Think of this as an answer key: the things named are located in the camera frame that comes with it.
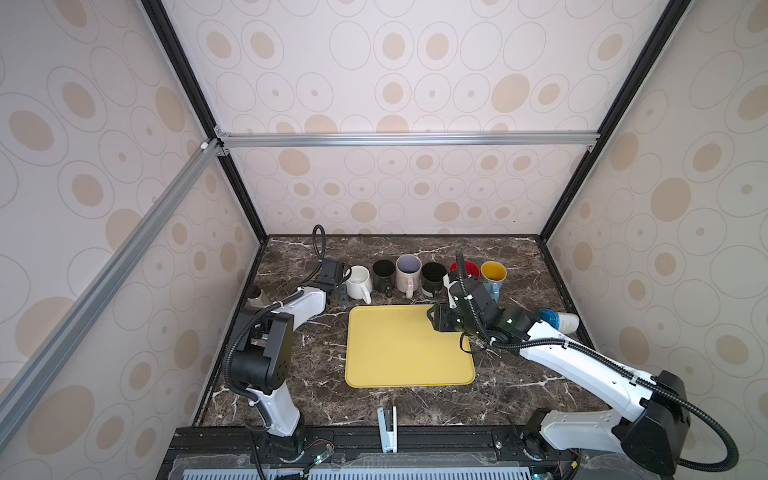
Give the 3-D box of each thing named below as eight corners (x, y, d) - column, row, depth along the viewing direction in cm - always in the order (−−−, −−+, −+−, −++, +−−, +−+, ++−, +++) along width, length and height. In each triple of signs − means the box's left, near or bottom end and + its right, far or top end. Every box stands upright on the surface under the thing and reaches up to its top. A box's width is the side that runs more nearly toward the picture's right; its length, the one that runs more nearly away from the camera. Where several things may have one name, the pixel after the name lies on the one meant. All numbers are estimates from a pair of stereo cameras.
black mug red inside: (373, 298, 104) (371, 282, 96) (374, 276, 110) (372, 259, 102) (394, 299, 104) (394, 282, 96) (394, 276, 110) (394, 259, 102)
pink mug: (395, 303, 103) (396, 283, 94) (395, 274, 111) (396, 254, 102) (421, 303, 103) (424, 283, 94) (419, 274, 111) (421, 254, 102)
